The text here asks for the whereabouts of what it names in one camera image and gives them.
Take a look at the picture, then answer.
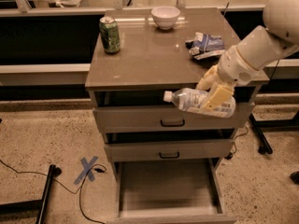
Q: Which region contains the open bottom drawer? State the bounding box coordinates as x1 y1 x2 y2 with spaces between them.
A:
107 159 236 224

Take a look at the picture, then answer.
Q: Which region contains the crumpled blue chip bag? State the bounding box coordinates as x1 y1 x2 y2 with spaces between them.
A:
185 32 225 60

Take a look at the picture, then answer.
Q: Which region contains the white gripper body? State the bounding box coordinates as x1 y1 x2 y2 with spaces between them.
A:
217 46 261 86

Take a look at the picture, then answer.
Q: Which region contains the top drawer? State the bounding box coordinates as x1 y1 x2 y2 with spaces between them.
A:
93 103 253 133

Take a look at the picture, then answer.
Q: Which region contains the black stand leg right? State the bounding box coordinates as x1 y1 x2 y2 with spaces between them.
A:
249 111 299 155

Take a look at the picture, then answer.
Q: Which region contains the middle drawer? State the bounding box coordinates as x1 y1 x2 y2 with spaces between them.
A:
105 139 233 162

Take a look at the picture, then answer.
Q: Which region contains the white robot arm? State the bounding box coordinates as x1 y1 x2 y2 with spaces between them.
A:
196 0 299 110

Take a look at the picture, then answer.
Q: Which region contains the cable behind cabinet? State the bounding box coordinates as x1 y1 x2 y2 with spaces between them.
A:
224 124 250 161

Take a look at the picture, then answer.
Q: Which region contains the green soda can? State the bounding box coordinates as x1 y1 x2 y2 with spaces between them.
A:
99 16 121 54

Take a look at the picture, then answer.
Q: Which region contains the white bowl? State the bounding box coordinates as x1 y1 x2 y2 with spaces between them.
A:
151 7 180 30

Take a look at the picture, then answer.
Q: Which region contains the clear plastic water bottle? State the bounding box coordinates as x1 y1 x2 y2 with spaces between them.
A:
164 88 235 118

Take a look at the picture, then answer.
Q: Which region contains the black stand leg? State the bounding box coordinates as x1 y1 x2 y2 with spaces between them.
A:
0 164 62 224
249 111 299 155

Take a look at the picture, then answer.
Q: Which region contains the black stand leg left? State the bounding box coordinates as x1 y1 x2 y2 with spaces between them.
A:
0 164 62 224

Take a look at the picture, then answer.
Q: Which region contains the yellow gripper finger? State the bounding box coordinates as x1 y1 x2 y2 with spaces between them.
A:
196 65 218 91
200 81 235 110

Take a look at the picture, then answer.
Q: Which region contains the grey drawer cabinet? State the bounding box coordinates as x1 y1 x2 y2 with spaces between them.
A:
84 7 270 224

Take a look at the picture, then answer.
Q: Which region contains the blue tape cross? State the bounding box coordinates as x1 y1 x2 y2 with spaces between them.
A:
74 156 98 185

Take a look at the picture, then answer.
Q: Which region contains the black floor cable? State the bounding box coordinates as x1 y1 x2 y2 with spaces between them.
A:
0 157 107 224

